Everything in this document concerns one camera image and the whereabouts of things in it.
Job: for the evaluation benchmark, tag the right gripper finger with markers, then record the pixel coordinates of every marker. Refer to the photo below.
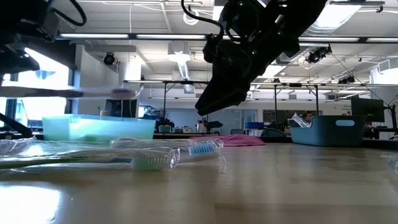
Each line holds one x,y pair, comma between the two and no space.
220,96

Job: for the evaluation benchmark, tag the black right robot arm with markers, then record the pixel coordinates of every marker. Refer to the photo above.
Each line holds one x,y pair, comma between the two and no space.
280,18

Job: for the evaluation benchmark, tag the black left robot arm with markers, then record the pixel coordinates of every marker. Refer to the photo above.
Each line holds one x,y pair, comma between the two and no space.
21,15

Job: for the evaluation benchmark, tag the blue storage crate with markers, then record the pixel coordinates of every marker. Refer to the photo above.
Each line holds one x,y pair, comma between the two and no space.
253,125

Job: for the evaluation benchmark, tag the magenta microfibre cloth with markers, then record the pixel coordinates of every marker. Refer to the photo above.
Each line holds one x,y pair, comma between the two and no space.
239,140

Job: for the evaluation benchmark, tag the ceiling light strip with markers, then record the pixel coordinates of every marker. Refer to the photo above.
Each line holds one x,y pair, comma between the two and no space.
171,36

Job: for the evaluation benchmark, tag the person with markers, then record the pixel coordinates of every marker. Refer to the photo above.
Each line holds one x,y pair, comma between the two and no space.
308,116

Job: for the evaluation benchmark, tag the dark computer monitor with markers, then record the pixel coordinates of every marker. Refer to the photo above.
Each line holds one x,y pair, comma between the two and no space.
121,109
367,109

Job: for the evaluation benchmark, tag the light teal translucent tray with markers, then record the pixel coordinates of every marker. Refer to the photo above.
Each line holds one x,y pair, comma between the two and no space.
93,130

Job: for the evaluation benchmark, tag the grey-blue plastic bin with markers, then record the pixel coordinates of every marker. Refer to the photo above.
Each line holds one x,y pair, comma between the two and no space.
326,132

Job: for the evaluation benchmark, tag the black gantry frame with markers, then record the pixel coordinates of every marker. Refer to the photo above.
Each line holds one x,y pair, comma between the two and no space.
186,82

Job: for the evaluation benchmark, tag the black ceiling camera rig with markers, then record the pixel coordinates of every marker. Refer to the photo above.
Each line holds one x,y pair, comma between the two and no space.
317,55

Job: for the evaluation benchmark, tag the black ceiling camera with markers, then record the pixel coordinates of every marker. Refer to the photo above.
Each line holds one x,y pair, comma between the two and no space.
109,59
346,80

